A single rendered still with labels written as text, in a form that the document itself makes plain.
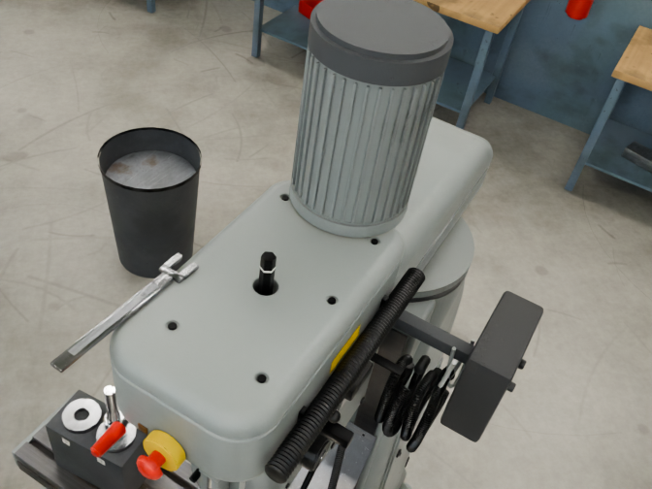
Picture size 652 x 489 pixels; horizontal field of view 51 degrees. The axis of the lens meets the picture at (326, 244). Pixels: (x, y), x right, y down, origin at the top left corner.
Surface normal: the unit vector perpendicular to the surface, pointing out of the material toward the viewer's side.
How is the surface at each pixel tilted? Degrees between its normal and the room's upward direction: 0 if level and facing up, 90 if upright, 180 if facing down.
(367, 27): 0
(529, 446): 0
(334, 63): 90
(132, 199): 94
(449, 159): 0
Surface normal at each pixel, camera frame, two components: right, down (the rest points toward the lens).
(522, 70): -0.50, 0.55
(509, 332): 0.13, -0.72
